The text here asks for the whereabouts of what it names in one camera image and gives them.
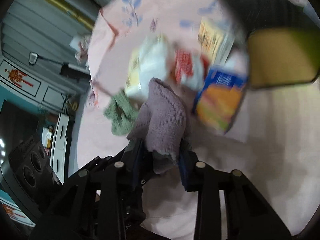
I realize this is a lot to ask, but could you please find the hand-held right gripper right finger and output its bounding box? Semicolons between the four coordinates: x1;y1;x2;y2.
178;140;292;240

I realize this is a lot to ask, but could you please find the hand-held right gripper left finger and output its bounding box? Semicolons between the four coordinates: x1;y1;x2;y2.
32;140;148;240

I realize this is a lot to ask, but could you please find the purple fleece cloth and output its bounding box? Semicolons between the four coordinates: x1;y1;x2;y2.
126;77;190;175

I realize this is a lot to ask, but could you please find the blue colourful tissue packet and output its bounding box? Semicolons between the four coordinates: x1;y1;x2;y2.
192;65;249;134

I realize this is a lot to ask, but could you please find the small yellow tissue pack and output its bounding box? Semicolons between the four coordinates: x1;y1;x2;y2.
197;16;237;64

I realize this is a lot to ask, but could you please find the black tin box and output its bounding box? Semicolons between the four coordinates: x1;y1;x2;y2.
216;0;320;90

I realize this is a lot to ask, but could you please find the green storage bin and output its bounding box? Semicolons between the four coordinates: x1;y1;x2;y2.
287;29;320;80

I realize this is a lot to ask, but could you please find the yellow box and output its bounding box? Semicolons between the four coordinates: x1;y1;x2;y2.
42;126;54;148

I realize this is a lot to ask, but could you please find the white furniture panel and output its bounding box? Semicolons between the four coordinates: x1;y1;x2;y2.
50;112;75;175

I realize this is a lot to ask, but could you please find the green knitted cloth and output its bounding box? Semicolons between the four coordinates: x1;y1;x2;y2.
104;90;139;137

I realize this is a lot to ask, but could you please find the pink printed bedsheet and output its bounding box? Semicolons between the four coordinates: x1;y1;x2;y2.
75;0;320;240

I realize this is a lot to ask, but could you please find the grey panelled cabinet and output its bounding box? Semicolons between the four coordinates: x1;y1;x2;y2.
0;57;80;110

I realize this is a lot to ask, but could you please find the red ornament decoration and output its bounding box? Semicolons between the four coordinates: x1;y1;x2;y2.
4;67;34;88

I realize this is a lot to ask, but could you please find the large yellow tissue pack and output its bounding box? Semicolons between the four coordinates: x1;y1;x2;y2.
124;35;173;98

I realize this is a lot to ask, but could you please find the black power adapter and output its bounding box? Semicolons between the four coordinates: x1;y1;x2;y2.
60;64;89;79

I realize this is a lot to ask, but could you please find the red and white cloth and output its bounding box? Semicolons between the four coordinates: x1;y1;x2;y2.
172;49;209;89

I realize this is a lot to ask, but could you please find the pink cloth pile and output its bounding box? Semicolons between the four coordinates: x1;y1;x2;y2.
70;34;92;64

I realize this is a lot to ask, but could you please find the yellow patterned curtain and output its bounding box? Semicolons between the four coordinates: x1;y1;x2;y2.
25;0;98;30

